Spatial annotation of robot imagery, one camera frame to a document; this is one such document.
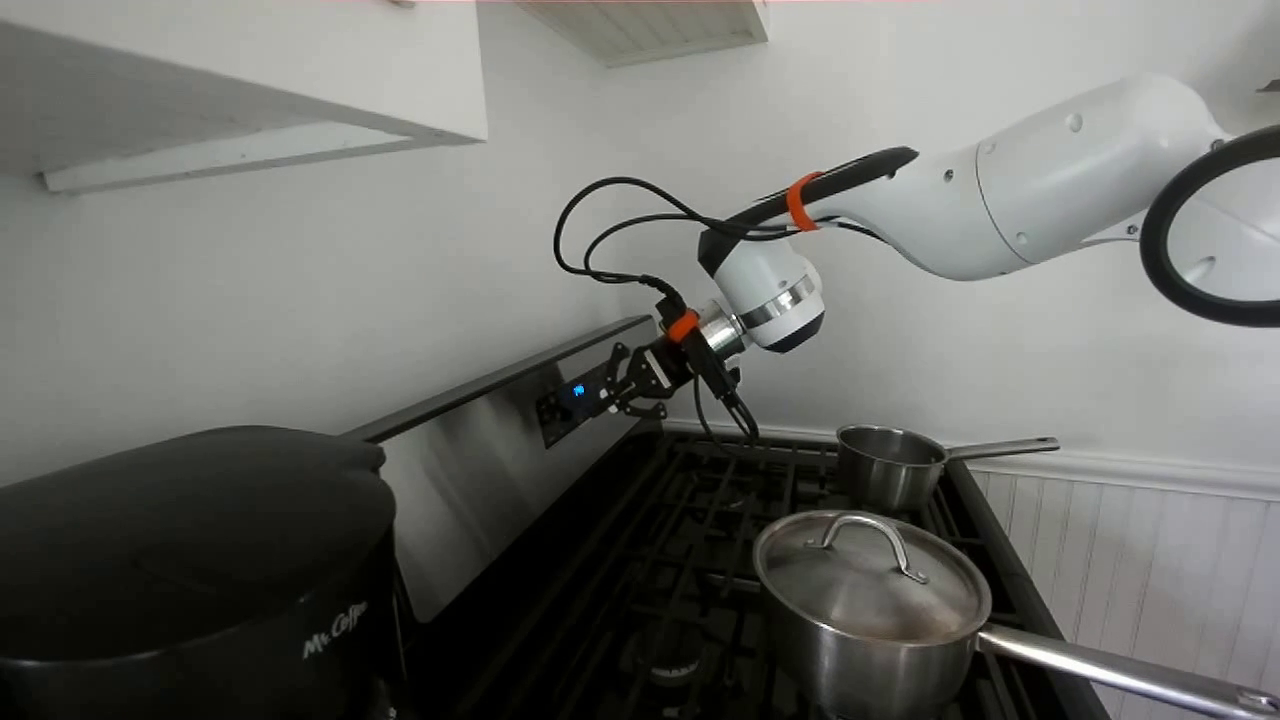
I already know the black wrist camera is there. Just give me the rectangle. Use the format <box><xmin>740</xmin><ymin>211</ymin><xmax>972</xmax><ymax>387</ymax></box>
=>
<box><xmin>653</xmin><ymin>302</ymin><xmax>735</xmax><ymax>391</ymax></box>

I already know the small silver saucepan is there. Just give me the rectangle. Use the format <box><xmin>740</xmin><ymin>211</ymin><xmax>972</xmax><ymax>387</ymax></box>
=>
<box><xmin>834</xmin><ymin>425</ymin><xmax>1065</xmax><ymax>521</ymax></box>

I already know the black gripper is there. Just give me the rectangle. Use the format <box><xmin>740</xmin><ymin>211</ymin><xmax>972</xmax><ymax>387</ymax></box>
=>
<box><xmin>606</xmin><ymin>338</ymin><xmax>702</xmax><ymax>425</ymax></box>

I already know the large silver pot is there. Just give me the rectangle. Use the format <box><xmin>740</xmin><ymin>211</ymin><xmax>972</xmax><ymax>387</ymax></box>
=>
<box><xmin>751</xmin><ymin>573</ymin><xmax>1280</xmax><ymax>720</ymax></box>

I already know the white range hood vent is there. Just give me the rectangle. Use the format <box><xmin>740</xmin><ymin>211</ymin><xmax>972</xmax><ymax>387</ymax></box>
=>
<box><xmin>510</xmin><ymin>0</ymin><xmax>776</xmax><ymax>73</ymax></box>

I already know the black coffee maker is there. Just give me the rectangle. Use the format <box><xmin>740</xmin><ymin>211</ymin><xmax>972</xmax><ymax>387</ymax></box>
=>
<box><xmin>0</xmin><ymin>425</ymin><xmax>409</xmax><ymax>720</ymax></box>

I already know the silver pot lid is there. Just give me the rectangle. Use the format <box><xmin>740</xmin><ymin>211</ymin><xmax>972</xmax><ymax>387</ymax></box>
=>
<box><xmin>749</xmin><ymin>507</ymin><xmax>996</xmax><ymax>651</ymax></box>

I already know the white wall cabinet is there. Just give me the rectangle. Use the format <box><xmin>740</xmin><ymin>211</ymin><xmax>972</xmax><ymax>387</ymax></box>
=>
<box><xmin>0</xmin><ymin>0</ymin><xmax>494</xmax><ymax>199</ymax></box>

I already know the stainless steel gas stove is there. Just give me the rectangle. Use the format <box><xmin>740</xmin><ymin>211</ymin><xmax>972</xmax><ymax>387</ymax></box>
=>
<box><xmin>342</xmin><ymin>314</ymin><xmax>1112</xmax><ymax>720</ymax></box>

